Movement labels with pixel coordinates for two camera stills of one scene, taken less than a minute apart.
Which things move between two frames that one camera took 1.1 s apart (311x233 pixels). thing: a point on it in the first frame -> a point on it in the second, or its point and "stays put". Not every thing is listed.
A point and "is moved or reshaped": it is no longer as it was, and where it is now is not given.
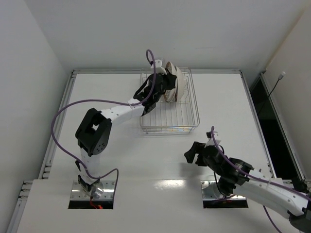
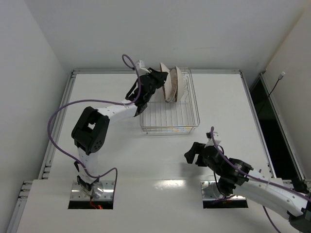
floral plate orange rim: (180, 85) stays put
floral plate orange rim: (170, 68) is moved or reshaped
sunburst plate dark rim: (171, 94) stays put
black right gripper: (200, 154) stays put
